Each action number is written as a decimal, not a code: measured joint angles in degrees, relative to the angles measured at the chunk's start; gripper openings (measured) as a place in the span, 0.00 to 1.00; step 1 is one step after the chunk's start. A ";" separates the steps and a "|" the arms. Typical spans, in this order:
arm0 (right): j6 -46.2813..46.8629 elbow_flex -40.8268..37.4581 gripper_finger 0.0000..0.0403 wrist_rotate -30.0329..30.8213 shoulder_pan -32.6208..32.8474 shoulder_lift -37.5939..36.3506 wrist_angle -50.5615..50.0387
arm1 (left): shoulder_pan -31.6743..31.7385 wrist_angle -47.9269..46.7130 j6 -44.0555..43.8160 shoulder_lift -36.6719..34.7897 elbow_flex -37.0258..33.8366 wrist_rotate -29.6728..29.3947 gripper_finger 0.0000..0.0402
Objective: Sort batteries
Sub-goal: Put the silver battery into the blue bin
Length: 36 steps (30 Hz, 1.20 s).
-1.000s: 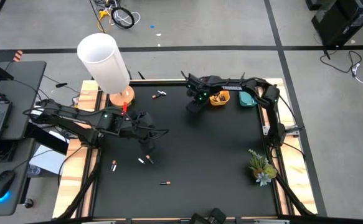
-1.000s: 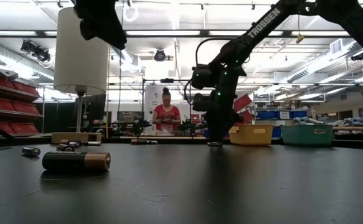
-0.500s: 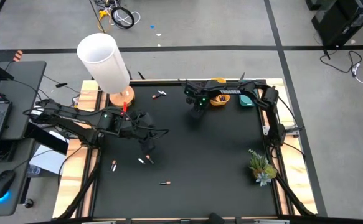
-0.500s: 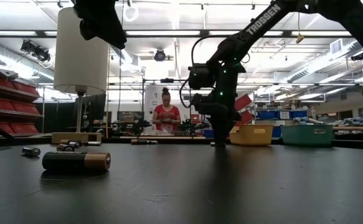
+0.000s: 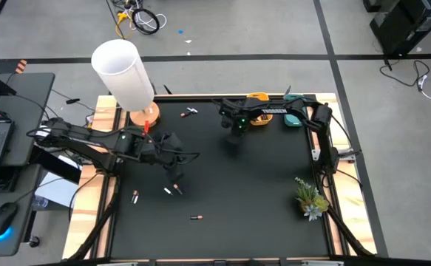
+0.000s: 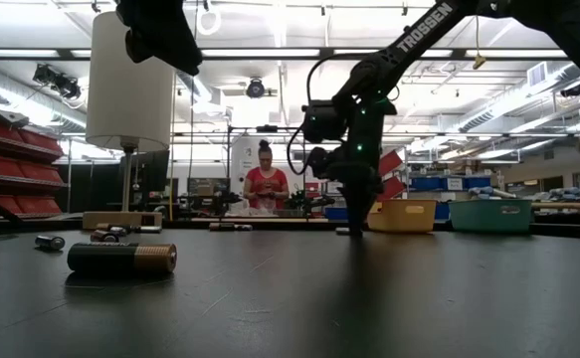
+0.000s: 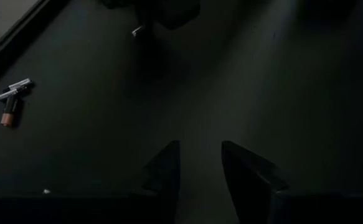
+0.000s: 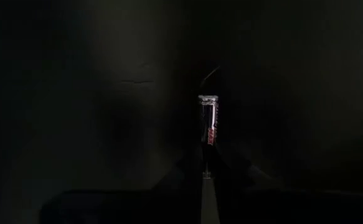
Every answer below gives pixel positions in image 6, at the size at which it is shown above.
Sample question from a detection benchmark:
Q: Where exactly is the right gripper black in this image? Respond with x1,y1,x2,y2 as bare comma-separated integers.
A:
339,116,385,238

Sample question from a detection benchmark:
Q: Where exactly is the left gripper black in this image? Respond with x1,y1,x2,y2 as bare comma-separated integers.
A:
115,0,204,76

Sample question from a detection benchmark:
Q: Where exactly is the yellow plastic bin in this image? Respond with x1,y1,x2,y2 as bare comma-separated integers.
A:
367,198,438,234

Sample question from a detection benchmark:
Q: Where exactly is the red tilted storage bin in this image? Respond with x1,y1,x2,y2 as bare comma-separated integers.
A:
381,176,406,201
378,149,404,176

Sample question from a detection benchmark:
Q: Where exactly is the white shade wooden base lamp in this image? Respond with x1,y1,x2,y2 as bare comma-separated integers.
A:
82,10,175,231

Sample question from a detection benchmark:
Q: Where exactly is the blue storage bin row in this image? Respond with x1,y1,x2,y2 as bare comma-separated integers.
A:
408,176,492,192

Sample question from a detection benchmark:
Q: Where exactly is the person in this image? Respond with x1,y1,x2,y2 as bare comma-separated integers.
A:
242,138,290,213

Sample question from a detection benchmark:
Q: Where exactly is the black monitor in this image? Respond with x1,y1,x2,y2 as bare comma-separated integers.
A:
117,148,171,193

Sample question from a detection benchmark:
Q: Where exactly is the teal plastic bin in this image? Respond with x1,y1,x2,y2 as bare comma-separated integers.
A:
448,199,533,234

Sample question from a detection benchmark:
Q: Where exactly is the red storage bin rack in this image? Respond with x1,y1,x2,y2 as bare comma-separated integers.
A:
0,106,68,223

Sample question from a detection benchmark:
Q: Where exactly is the wooden workbench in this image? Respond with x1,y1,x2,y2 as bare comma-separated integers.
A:
532,201,580,211

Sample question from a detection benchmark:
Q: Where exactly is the white air vent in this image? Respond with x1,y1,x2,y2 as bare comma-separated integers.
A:
526,62,549,89

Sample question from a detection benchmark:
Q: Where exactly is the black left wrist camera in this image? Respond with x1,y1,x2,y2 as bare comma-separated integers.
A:
123,28,147,65

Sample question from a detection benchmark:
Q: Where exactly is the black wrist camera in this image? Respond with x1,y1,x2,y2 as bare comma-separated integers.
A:
123,28,147,65
307,146,343,181

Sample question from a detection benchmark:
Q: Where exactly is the white cable loop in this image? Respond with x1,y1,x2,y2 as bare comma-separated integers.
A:
195,0,223,37

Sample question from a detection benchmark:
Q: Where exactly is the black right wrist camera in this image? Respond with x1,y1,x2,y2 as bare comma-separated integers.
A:
307,146,343,181

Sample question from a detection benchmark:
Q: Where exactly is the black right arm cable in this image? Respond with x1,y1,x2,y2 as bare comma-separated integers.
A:
287,52,370,176

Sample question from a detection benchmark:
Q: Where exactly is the black metal frame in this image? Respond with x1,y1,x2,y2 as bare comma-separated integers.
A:
226,125,307,200

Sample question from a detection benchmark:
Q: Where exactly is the yellow hanging cord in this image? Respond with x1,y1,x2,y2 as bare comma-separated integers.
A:
472,14,487,71

